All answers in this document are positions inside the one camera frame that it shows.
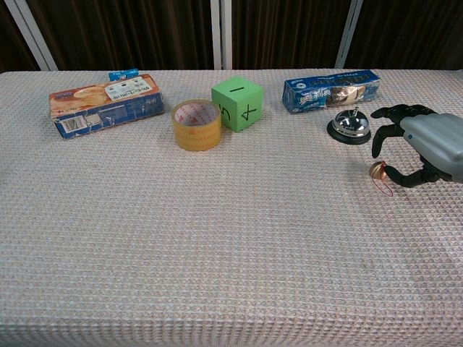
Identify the blue cookie box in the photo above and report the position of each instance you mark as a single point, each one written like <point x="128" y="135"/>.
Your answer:
<point x="311" y="95"/>

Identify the right robot hand grey black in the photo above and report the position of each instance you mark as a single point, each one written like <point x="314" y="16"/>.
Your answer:
<point x="430" y="137"/>

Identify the beige waffle tablecloth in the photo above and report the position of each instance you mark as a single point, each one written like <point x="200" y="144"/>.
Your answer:
<point x="217" y="235"/>

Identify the white frame post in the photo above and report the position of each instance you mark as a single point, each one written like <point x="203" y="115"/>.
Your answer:
<point x="30" y="36"/>
<point x="216" y="36"/>
<point x="348" y="36"/>
<point x="226" y="36"/>

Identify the green numbered foam cube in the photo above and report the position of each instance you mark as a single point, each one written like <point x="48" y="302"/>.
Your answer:
<point x="235" y="97"/>

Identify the small blue snack packet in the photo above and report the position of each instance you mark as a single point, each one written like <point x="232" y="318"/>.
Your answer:
<point x="119" y="75"/>

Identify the dark curtain panel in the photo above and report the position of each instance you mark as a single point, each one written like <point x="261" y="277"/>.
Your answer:
<point x="9" y="43"/>
<point x="126" y="32"/>
<point x="289" y="32"/>
<point x="408" y="32"/>

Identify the silver desk call bell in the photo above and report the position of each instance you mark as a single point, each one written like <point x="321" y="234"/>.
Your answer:
<point x="349" y="124"/>

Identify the clear packing tape roll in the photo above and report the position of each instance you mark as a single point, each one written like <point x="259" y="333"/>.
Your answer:
<point x="197" y="137"/>

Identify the orange cracker box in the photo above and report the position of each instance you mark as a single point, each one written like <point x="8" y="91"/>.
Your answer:
<point x="108" y="108"/>

